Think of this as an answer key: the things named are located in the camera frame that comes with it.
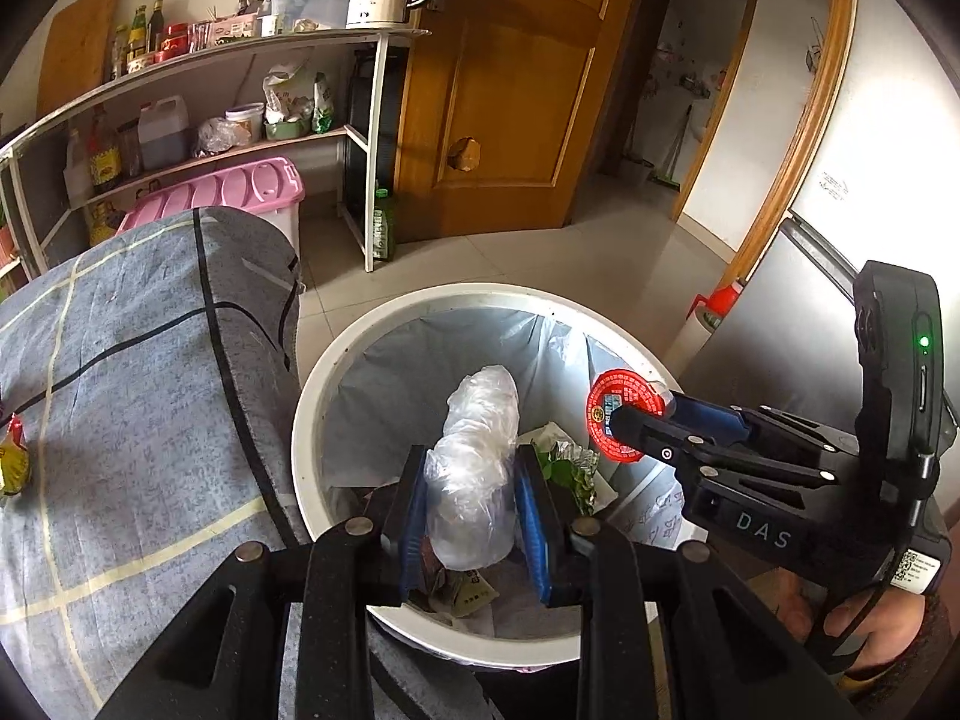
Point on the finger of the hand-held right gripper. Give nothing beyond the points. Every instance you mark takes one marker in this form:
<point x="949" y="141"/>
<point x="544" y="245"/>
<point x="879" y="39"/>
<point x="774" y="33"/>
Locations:
<point x="712" y="420"/>
<point x="660" y="439"/>

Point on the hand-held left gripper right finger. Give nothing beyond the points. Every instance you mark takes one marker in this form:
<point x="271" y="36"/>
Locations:
<point x="534" y="536"/>

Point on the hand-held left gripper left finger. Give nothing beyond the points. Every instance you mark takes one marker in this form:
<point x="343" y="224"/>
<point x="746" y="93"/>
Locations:
<point x="412" y="536"/>

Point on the red lid plastic cup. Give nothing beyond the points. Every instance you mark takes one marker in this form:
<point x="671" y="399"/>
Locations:
<point x="622" y="405"/>

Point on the green foil snack wrapper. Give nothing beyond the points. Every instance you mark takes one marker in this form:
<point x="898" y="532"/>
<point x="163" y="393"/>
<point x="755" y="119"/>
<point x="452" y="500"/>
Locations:
<point x="574" y="476"/>

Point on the clear plastic bag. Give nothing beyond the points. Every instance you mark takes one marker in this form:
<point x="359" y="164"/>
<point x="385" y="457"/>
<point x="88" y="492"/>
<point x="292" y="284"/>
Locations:
<point x="472" y="465"/>

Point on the white round trash bin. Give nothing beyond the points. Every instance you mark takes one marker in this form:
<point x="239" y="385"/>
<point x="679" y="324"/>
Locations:
<point x="311" y="420"/>

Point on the person's right forearm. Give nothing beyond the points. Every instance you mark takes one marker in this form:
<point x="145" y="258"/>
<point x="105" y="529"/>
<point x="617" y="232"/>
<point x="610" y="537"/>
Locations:
<point x="926" y="686"/>

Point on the person's right hand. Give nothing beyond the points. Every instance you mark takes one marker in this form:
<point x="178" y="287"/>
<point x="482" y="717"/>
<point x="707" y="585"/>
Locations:
<point x="892" y="630"/>

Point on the grey refrigerator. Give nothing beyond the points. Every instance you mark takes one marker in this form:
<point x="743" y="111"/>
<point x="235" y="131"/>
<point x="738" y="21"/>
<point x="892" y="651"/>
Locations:
<point x="780" y="330"/>

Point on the red plastic object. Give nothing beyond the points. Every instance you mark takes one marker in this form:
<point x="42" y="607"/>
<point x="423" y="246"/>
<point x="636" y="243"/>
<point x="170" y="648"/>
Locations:
<point x="724" y="300"/>

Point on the translucent bin liner bag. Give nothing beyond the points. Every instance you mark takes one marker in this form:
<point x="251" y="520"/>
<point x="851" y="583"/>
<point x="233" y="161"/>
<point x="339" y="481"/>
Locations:
<point x="420" y="360"/>

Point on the mop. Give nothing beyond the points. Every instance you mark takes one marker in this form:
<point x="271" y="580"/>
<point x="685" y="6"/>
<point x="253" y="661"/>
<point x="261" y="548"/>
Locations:
<point x="664" y="180"/>

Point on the blue-grey checked blanket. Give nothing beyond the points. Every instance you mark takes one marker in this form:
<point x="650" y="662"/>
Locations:
<point x="150" y="427"/>

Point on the green plastic bottle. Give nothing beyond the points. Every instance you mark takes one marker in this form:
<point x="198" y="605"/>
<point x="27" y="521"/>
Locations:
<point x="382" y="229"/>

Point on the wooden door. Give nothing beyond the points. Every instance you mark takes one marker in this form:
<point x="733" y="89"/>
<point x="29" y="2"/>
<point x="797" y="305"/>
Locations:
<point x="510" y="127"/>

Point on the pink lid storage box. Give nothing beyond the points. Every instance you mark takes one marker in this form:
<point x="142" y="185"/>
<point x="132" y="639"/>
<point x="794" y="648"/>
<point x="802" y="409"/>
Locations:
<point x="225" y="184"/>

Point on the yellow snack wrapper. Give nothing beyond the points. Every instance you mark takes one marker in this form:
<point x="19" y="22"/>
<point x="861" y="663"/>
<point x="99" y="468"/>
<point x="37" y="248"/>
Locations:
<point x="13" y="461"/>

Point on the green bowl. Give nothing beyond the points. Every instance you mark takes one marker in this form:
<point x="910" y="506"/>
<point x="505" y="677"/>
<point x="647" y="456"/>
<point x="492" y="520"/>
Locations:
<point x="285" y="130"/>

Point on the yellow oil bottle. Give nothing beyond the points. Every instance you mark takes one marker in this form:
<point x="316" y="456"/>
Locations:
<point x="103" y="223"/>

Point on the white plastic tub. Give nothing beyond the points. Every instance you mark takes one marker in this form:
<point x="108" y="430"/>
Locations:
<point x="244" y="124"/>

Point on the small knotted plastic bag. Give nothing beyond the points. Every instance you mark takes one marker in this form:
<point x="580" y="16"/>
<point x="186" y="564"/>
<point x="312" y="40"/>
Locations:
<point x="214" y="136"/>

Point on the printed food bags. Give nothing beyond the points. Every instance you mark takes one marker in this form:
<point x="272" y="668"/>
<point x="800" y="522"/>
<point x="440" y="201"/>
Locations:
<point x="289" y="94"/>

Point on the dark liquid plastic jug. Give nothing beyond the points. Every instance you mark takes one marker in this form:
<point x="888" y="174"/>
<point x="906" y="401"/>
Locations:
<point x="161" y="139"/>

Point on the dark glass jar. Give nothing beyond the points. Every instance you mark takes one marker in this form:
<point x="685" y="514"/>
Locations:
<point x="130" y="150"/>

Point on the red label sauce bottle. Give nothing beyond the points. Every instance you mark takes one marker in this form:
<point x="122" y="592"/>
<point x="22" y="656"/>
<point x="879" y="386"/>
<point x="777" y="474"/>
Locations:
<point x="105" y="161"/>

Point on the clear plastic bottle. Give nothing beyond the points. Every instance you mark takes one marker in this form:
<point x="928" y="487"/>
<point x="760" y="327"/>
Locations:
<point x="77" y="172"/>

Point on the white curved shelf rack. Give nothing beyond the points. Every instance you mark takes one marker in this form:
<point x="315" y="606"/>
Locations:
<point x="225" y="60"/>

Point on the pink printed box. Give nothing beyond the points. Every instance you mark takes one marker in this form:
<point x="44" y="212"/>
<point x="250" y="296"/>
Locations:
<point x="236" y="28"/>

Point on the clear plastic storage container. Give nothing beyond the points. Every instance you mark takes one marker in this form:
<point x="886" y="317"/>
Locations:
<point x="307" y="4"/>

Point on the red tin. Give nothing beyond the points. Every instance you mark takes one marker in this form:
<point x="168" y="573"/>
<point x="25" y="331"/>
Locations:
<point x="176" y="41"/>

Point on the small clear glass bottle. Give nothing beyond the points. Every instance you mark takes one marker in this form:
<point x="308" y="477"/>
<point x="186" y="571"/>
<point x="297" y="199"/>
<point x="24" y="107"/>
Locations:
<point x="120" y="56"/>

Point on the dark glass bottle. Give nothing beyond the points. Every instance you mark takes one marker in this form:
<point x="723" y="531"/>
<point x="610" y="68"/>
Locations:
<point x="156" y="28"/>

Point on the yellow label glass bottle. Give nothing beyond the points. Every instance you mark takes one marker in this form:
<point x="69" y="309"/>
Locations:
<point x="136" y="37"/>

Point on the bamboo cutting board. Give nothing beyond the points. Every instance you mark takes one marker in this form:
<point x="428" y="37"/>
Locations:
<point x="79" y="52"/>

